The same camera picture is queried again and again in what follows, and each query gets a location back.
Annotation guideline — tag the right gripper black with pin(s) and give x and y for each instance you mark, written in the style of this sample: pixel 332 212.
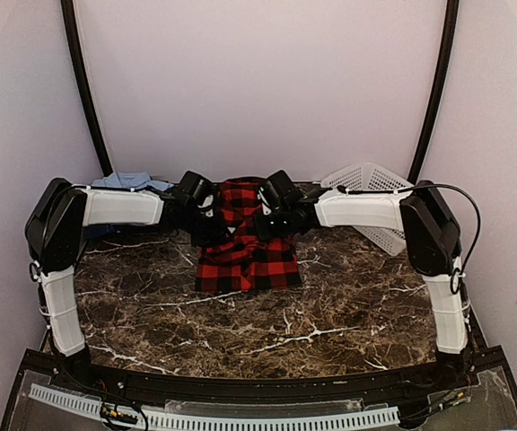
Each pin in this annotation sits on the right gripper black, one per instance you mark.
pixel 262 232

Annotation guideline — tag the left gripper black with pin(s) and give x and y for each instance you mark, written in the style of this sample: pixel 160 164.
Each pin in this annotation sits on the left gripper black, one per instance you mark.
pixel 216 238

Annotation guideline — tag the red black plaid shirt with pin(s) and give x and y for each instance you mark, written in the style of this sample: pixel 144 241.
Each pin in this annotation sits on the red black plaid shirt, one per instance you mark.
pixel 242 262

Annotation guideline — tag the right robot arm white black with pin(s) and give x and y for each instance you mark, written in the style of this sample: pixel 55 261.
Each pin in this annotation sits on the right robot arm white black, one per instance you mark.
pixel 433 242

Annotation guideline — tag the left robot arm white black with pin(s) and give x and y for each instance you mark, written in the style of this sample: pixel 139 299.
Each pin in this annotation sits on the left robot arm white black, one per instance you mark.
pixel 55 228

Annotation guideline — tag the folded dark navy shirt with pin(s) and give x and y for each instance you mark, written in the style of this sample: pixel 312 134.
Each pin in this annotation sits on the folded dark navy shirt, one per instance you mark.
pixel 96 231

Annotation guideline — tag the folded light blue shirt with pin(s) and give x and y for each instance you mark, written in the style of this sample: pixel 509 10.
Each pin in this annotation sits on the folded light blue shirt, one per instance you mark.
pixel 136 181

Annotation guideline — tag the white plastic mesh basket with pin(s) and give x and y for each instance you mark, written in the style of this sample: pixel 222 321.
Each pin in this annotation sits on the white plastic mesh basket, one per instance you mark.
pixel 367 197

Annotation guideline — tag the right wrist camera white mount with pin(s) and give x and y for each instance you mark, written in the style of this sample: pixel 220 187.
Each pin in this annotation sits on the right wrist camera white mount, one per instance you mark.
pixel 266 199

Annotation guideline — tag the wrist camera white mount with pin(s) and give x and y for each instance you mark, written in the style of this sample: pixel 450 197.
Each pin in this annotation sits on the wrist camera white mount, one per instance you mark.
pixel 208 209
pixel 266 199

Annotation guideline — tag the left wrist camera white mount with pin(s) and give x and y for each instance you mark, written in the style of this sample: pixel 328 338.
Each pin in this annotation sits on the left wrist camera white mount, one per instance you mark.
pixel 208 209

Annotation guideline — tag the left black frame post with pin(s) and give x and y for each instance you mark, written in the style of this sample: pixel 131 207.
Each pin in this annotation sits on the left black frame post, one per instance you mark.
pixel 76 54

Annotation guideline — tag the black frame post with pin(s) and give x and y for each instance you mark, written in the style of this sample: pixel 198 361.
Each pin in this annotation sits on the black frame post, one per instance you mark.
pixel 436 93
pixel 76 54

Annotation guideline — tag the white slotted cable duct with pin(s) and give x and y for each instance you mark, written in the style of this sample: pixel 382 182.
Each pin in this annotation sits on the white slotted cable duct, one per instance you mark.
pixel 186 415

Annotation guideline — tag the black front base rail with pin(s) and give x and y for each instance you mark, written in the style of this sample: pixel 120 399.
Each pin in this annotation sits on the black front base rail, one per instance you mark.
pixel 416 389

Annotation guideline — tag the right black frame post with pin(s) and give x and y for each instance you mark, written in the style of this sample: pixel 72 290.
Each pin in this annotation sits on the right black frame post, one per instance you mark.
pixel 436 93

